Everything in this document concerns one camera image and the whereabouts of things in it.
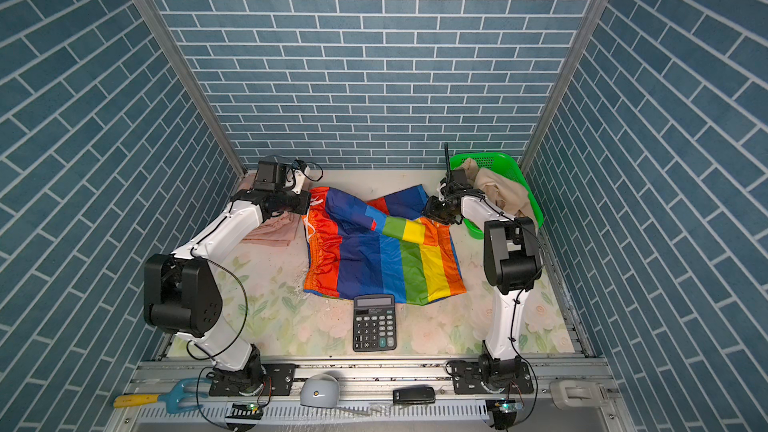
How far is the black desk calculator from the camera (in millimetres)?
803

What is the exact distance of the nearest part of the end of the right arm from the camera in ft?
2.53

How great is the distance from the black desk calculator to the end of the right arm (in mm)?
281
